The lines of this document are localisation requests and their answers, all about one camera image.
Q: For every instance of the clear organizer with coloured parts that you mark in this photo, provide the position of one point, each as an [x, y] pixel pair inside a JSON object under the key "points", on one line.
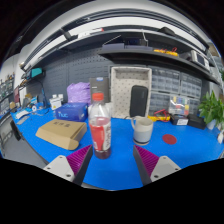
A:
{"points": [[179, 105]]}

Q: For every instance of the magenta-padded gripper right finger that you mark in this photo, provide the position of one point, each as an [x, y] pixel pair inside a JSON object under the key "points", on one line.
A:
{"points": [[161, 166]]}

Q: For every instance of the green potted plant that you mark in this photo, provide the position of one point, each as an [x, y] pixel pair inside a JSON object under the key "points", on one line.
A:
{"points": [[210, 108]]}

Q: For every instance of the clear bottle with red label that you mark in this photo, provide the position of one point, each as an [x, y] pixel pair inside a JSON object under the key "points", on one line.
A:
{"points": [[100, 133]]}

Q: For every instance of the distant storage shelf unit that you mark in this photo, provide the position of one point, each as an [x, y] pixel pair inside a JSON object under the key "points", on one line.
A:
{"points": [[6, 95]]}

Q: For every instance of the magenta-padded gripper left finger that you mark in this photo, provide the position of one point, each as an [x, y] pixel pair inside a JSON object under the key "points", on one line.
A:
{"points": [[63, 166]]}

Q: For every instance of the blue carton box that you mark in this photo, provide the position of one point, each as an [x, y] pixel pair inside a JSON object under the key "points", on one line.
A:
{"points": [[71, 111]]}

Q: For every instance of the yellow multimeter with red leads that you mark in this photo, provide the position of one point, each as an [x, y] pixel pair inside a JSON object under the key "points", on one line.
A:
{"points": [[160, 117]]}

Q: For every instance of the white dotted fabric tray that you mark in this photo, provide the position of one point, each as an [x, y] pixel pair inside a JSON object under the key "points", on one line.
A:
{"points": [[121, 93]]}

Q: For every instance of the small white labelled box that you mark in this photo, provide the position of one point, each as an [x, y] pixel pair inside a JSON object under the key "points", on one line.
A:
{"points": [[56, 101]]}

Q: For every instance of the white and grey mug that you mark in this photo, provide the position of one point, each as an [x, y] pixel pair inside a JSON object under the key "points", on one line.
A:
{"points": [[142, 131]]}

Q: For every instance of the dark grey upright box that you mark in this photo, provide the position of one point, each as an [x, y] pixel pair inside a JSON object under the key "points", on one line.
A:
{"points": [[99, 85]]}

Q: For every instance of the flat black case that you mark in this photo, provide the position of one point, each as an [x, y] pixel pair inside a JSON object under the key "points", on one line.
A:
{"points": [[196, 121]]}

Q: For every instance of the purple plastic bag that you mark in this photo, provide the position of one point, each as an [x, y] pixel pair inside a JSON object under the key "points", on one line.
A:
{"points": [[79, 92]]}

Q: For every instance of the black zip pouch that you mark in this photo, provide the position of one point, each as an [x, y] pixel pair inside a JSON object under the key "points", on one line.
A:
{"points": [[138, 101]]}

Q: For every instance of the flat round red coaster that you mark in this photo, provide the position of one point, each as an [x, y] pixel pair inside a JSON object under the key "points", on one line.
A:
{"points": [[169, 139]]}

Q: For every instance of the brown cardboard box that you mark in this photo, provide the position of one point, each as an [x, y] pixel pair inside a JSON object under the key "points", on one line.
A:
{"points": [[60, 133]]}

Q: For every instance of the black overhead shelf unit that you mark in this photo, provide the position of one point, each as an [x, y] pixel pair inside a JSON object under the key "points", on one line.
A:
{"points": [[150, 57]]}

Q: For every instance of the grey small-parts drawer cabinet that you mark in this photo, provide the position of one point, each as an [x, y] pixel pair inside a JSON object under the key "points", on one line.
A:
{"points": [[190, 85], [195, 105], [165, 80], [159, 101]]}

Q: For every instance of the black box with white label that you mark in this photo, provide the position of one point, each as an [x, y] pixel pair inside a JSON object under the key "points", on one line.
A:
{"points": [[179, 120]]}

